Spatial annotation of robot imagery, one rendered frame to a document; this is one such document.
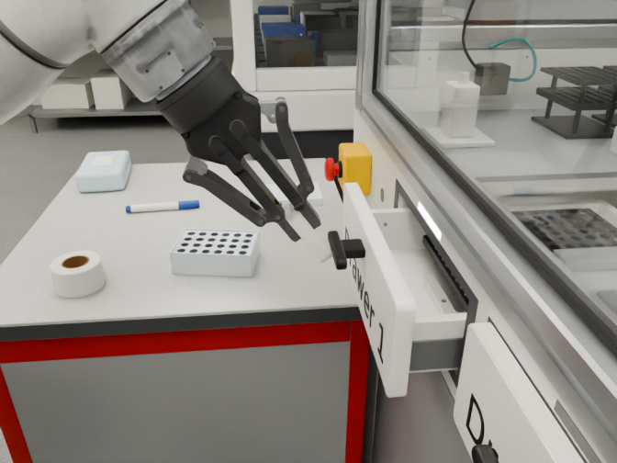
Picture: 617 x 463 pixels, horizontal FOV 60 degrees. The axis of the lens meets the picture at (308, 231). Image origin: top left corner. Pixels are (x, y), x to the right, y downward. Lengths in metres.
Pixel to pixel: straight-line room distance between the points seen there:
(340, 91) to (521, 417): 1.07
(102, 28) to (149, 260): 0.49
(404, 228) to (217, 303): 0.28
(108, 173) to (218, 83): 0.70
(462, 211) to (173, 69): 0.28
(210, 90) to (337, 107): 0.90
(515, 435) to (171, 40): 0.40
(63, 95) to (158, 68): 4.16
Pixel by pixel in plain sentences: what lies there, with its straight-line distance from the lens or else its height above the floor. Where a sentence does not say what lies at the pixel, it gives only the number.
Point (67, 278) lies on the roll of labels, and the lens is 0.83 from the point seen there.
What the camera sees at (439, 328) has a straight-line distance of 0.52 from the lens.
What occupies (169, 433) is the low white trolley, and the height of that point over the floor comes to 0.53.
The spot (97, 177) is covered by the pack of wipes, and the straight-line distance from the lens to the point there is 1.18.
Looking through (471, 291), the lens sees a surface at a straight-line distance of 0.50.
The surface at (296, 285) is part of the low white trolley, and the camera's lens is 0.80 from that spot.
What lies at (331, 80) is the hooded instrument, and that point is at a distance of 1.36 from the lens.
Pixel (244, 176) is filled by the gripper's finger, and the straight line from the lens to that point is 0.54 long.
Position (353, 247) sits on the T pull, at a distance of 0.59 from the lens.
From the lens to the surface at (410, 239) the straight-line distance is 0.75.
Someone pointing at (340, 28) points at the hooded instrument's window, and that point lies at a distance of 1.36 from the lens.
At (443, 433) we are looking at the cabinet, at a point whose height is 0.74.
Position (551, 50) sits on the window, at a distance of 0.42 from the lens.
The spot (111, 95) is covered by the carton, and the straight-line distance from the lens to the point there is 4.49.
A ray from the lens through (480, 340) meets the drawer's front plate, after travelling 0.45.
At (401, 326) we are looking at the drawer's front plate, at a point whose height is 0.91.
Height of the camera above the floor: 1.19
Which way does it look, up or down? 27 degrees down
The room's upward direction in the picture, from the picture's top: straight up
